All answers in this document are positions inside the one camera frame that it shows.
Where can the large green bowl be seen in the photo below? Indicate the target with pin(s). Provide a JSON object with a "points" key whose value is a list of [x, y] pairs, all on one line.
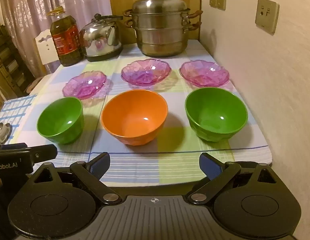
{"points": [[216, 115]]}

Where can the small round metal object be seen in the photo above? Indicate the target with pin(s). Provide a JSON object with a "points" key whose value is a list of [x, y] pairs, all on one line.
{"points": [[2, 130]]}

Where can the stainless steel kettle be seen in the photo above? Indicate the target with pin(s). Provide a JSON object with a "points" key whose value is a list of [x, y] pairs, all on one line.
{"points": [[99, 41]]}

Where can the cooking oil bottle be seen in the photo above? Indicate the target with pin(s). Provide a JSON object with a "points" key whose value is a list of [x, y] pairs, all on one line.
{"points": [[66, 40]]}

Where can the steel steamer pot lid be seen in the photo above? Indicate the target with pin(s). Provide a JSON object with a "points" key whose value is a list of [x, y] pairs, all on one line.
{"points": [[160, 5]]}

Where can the stainless steel steamer pot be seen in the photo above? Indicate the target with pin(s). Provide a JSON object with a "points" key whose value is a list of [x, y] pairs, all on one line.
{"points": [[161, 35]]}

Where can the sheer patterned curtain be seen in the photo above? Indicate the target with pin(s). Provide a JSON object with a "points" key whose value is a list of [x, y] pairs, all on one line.
{"points": [[24, 10]]}

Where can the dark wooden shelf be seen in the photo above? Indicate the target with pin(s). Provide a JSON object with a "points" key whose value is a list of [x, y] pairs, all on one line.
{"points": [[7, 60]]}

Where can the blue checked cloth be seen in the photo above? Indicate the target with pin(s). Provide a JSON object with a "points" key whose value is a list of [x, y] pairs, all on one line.
{"points": [[17, 110]]}

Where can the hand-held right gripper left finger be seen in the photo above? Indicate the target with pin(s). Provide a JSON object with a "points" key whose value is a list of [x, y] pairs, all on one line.
{"points": [[101, 166]]}

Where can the green plate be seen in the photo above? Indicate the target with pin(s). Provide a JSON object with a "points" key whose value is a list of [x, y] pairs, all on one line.
{"points": [[61, 122]]}

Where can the pastel checked tablecloth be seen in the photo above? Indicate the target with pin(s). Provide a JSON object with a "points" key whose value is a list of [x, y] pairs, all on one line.
{"points": [[175, 162]]}

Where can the orange bowl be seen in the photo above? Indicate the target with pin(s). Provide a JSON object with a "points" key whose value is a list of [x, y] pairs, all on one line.
{"points": [[133, 117]]}

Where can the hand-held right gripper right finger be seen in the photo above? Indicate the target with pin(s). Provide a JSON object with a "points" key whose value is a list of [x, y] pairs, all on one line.
{"points": [[208, 166]]}

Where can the large beige wall socket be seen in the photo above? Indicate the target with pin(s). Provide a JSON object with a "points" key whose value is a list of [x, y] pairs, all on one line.
{"points": [[267, 15]]}

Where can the white chair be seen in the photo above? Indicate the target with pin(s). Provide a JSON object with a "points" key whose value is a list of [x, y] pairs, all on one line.
{"points": [[47, 47]]}

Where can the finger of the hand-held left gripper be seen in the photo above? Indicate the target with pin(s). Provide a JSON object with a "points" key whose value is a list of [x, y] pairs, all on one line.
{"points": [[43, 152]]}

